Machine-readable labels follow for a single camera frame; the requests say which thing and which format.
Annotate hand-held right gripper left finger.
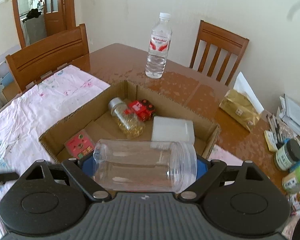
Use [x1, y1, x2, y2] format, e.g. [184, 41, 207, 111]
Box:
[19, 155, 109, 202]

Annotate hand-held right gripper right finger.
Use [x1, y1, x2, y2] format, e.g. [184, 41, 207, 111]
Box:
[177, 155, 271, 203]

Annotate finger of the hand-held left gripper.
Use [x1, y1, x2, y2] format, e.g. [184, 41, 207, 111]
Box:
[0, 171, 18, 198]

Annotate pink printed packet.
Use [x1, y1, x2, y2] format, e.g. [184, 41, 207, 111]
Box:
[64, 129, 96, 160]

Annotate cardboard box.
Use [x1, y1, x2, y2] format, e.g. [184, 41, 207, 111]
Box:
[39, 80, 222, 164]

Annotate white translucent plastic box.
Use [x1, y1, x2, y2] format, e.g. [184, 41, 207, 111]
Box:
[151, 116, 195, 145]

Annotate clear plastic jar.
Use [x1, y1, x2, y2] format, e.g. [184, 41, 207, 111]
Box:
[92, 139, 198, 193]

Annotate yellow capsule pill bottle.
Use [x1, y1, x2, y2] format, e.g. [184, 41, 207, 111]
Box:
[108, 97, 145, 140]

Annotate red toy truck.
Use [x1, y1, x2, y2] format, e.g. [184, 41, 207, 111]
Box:
[124, 99, 156, 122]

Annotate pink floral cloth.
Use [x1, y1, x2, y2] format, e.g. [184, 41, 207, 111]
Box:
[0, 64, 243, 205]

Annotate gold tissue pack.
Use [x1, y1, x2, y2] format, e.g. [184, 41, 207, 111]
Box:
[219, 72, 265, 132]

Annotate yellow sticky notes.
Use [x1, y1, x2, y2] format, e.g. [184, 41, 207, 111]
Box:
[264, 130, 278, 152]

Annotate row of black pens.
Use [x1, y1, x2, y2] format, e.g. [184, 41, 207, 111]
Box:
[265, 114, 286, 143]

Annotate glass jar dark lid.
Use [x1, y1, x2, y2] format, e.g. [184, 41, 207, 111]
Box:
[275, 139, 300, 172]

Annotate small green-cap bottle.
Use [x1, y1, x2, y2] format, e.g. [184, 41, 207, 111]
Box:
[282, 166, 300, 193]

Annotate wooden chair curved backrest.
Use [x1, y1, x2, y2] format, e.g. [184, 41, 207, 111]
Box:
[5, 24, 90, 93]

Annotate stack of white papers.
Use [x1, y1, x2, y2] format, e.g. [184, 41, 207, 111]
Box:
[277, 94, 300, 138]

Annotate grey appliance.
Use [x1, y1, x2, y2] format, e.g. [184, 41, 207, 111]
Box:
[22, 15, 47, 46]

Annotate clear water bottle red label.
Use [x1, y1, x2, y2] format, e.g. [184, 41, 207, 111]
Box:
[145, 12, 172, 79]

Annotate wooden slat-back chair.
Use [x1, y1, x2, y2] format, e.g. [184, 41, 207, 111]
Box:
[189, 20, 250, 85]

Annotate wooden door glass panes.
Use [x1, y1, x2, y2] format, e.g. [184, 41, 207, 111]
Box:
[41, 0, 67, 37]

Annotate wooden door frame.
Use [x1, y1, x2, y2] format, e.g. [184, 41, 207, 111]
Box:
[11, 0, 77, 49]

